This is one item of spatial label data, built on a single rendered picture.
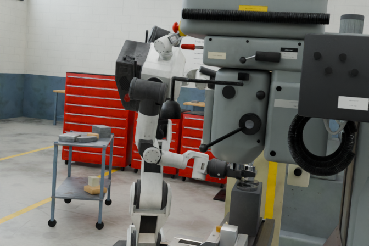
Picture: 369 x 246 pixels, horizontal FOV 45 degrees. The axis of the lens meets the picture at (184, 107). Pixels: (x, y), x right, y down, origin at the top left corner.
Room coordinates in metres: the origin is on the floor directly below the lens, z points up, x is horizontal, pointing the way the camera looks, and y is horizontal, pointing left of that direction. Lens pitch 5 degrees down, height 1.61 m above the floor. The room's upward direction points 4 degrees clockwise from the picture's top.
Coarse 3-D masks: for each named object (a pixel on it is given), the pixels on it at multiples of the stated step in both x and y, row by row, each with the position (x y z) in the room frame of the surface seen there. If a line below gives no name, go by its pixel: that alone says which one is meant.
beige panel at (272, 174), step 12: (264, 168) 3.20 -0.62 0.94; (276, 168) 3.17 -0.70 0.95; (228, 180) 3.27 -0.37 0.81; (264, 180) 3.20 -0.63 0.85; (276, 180) 3.17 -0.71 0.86; (228, 192) 3.27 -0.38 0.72; (264, 192) 3.19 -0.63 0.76; (276, 192) 3.17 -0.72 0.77; (228, 204) 3.26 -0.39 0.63; (264, 204) 3.19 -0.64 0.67; (276, 204) 3.17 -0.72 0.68; (264, 216) 3.18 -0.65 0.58; (276, 216) 3.16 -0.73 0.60; (276, 228) 3.16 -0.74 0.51; (276, 240) 3.16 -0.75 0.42
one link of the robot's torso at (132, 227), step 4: (128, 228) 2.37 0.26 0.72; (132, 228) 2.36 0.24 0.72; (128, 232) 2.31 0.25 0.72; (132, 232) 2.36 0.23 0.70; (160, 232) 2.32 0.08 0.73; (128, 236) 2.26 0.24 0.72; (164, 236) 2.30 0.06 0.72; (128, 240) 2.22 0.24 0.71; (164, 240) 2.26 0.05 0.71; (128, 244) 2.21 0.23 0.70
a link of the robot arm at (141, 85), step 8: (136, 80) 1.84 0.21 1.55; (144, 80) 1.86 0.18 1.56; (136, 88) 1.82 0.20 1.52; (144, 88) 1.82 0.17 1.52; (152, 88) 1.83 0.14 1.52; (160, 88) 1.83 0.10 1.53; (136, 96) 1.83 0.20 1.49; (144, 96) 1.83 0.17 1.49; (152, 96) 1.82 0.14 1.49; (144, 104) 1.84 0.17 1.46; (152, 104) 1.84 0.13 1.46; (144, 112) 1.85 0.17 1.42; (152, 112) 1.85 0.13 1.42
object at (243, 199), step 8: (240, 184) 1.89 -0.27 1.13; (248, 184) 1.90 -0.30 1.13; (256, 184) 1.95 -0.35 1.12; (232, 192) 1.84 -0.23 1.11; (240, 192) 1.83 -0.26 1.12; (248, 192) 1.82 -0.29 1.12; (256, 192) 1.83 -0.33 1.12; (232, 200) 1.84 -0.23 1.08; (240, 200) 1.83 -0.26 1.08; (248, 200) 1.82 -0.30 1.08; (256, 200) 1.81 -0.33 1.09; (232, 208) 1.84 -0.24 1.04; (240, 208) 1.83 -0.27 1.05; (248, 208) 1.82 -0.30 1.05; (256, 208) 1.81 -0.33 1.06; (232, 216) 1.84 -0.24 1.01; (240, 216) 1.83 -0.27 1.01; (248, 216) 1.82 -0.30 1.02; (256, 216) 1.81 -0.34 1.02; (232, 224) 1.83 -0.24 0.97; (240, 224) 1.83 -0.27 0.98; (248, 224) 1.82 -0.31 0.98; (256, 224) 1.81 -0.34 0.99; (240, 232) 1.83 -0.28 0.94; (248, 232) 1.82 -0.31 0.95; (256, 232) 1.85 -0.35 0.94
